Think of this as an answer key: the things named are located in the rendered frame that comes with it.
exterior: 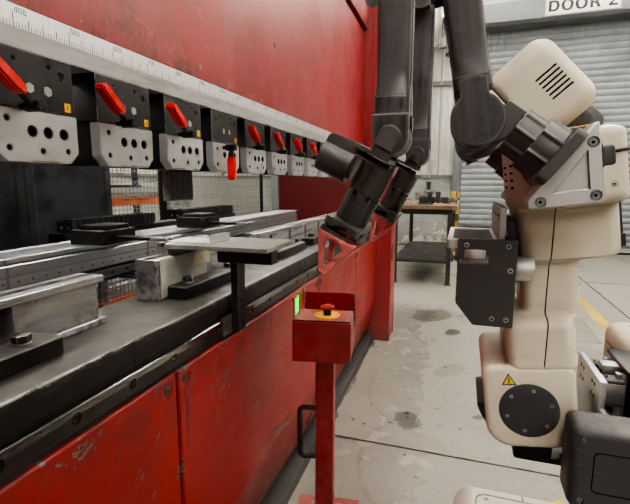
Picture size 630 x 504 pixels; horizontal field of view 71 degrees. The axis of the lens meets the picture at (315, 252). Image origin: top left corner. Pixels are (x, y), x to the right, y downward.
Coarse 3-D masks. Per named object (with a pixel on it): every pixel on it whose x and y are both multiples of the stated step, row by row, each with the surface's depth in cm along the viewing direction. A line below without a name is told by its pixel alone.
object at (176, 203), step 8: (168, 176) 107; (176, 176) 109; (184, 176) 113; (168, 184) 107; (176, 184) 110; (184, 184) 113; (192, 184) 116; (168, 192) 107; (176, 192) 110; (184, 192) 113; (192, 192) 116; (168, 200) 108; (176, 200) 110; (184, 200) 115; (168, 208) 108; (176, 208) 112
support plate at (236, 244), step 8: (232, 240) 112; (240, 240) 112; (248, 240) 112; (256, 240) 112; (264, 240) 112; (272, 240) 112; (280, 240) 112; (288, 240) 112; (168, 248) 105; (176, 248) 104; (184, 248) 104; (192, 248) 103; (200, 248) 102; (208, 248) 102; (216, 248) 101; (224, 248) 100; (232, 248) 100; (240, 248) 99; (248, 248) 99; (256, 248) 98; (264, 248) 98; (272, 248) 100; (280, 248) 105
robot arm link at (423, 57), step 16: (416, 0) 104; (416, 16) 106; (432, 16) 106; (416, 32) 107; (432, 32) 107; (416, 48) 108; (432, 48) 108; (416, 64) 108; (432, 64) 109; (416, 80) 109; (432, 80) 110; (416, 96) 109; (416, 112) 110; (416, 128) 110; (416, 144) 110
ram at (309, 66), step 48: (48, 0) 70; (96, 0) 79; (144, 0) 91; (192, 0) 107; (240, 0) 130; (288, 0) 166; (336, 0) 228; (48, 48) 71; (144, 48) 92; (192, 48) 108; (240, 48) 132; (288, 48) 168; (336, 48) 232; (192, 96) 109; (288, 96) 170; (336, 96) 236
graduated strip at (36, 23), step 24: (0, 0) 63; (24, 24) 66; (48, 24) 70; (96, 48) 80; (120, 48) 85; (144, 72) 92; (168, 72) 100; (216, 96) 120; (240, 96) 133; (288, 120) 171
